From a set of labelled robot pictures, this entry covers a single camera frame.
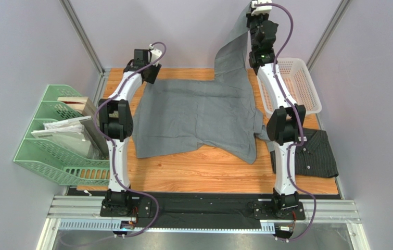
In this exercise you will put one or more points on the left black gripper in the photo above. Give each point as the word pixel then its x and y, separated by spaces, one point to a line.
pixel 152 78

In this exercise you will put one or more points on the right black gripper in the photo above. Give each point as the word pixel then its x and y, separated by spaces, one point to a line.
pixel 251 20

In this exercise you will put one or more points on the grey long sleeve shirt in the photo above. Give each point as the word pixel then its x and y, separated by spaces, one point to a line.
pixel 179 116

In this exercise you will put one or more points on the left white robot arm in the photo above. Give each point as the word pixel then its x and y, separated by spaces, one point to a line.
pixel 116 124

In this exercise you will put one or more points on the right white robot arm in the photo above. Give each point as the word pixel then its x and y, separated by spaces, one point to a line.
pixel 284 128

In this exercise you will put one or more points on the white plastic basket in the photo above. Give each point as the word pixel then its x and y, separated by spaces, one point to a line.
pixel 299 85

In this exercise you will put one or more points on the papers in file rack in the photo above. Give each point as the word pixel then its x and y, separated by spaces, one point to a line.
pixel 78 135

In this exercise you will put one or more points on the green plastic file rack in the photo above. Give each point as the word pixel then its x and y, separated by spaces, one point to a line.
pixel 51 161

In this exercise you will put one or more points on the dark striped folded shirt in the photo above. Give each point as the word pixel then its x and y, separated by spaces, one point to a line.
pixel 315 158

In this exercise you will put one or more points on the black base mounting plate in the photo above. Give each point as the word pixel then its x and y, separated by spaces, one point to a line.
pixel 203 211

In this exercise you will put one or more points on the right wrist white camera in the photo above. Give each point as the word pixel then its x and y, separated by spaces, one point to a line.
pixel 260 7

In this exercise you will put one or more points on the wrist white camera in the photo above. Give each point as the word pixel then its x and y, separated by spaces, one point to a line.
pixel 154 54
pixel 260 7

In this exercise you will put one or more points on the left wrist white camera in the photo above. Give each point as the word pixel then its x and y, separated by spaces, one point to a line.
pixel 154 54

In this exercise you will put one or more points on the aluminium front frame rail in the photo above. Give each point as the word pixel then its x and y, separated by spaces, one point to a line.
pixel 74 222

